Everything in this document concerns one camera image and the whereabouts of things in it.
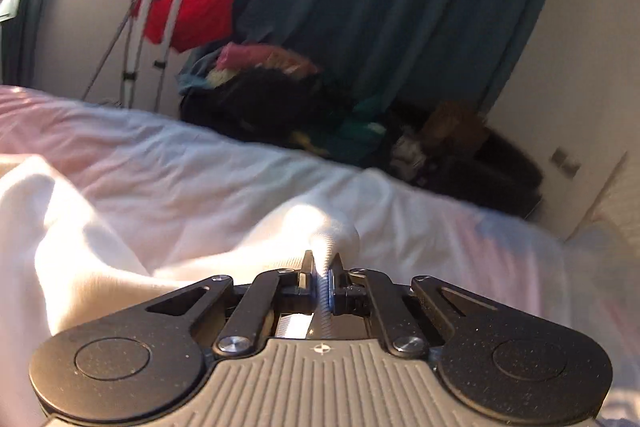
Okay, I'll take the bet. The pink bed sheet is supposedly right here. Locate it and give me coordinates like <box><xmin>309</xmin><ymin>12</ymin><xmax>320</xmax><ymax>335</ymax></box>
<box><xmin>1</xmin><ymin>86</ymin><xmax>639</xmax><ymax>426</ymax></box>

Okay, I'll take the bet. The white textured pillow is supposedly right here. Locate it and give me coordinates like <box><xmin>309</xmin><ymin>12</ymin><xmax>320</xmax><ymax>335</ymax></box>
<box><xmin>565</xmin><ymin>153</ymin><xmax>639</xmax><ymax>259</ymax></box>

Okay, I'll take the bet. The cream white garment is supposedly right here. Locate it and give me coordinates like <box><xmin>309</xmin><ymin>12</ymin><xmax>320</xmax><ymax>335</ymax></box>
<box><xmin>1</xmin><ymin>155</ymin><xmax>359</xmax><ymax>426</ymax></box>

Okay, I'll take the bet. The brown bag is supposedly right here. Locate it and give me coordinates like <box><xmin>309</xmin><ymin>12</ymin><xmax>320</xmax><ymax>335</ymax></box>
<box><xmin>420</xmin><ymin>102</ymin><xmax>489</xmax><ymax>154</ymax></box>

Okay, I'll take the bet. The red cloth on stand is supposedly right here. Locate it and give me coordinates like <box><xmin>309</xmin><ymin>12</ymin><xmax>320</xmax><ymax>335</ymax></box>
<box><xmin>143</xmin><ymin>0</ymin><xmax>233</xmax><ymax>53</ymax></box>

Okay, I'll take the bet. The pile of coloured clothes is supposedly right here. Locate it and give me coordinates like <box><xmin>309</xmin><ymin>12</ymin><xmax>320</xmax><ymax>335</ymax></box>
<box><xmin>177</xmin><ymin>42</ymin><xmax>438</xmax><ymax>186</ymax></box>

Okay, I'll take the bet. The metal wall socket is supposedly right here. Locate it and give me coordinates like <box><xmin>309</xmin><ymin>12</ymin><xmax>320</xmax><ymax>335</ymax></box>
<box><xmin>550</xmin><ymin>147</ymin><xmax>582</xmax><ymax>179</ymax></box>

